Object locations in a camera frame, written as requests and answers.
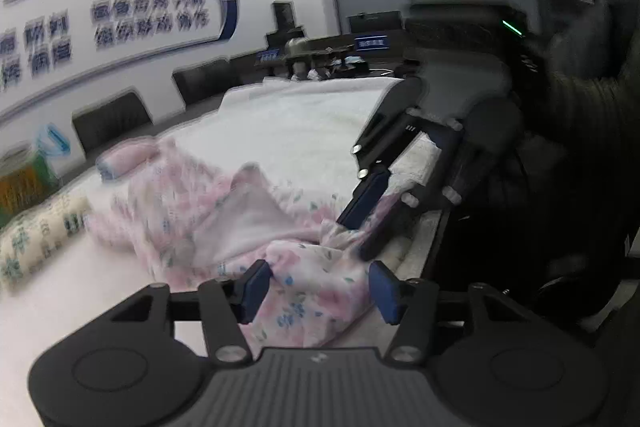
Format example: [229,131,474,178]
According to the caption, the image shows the folded pink cloth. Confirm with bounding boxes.
[96,136,160,182]

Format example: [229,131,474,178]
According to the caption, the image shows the black office chair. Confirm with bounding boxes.
[172,58,242,106]
[72,91,152,155]

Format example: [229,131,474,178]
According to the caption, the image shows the folded cream floral cloth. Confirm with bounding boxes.
[1,193,91,293]

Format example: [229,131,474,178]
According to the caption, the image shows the pink floral garment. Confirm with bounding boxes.
[85,141,392,353]

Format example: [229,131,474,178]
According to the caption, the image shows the white towel blanket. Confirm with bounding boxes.
[0,76,452,427]

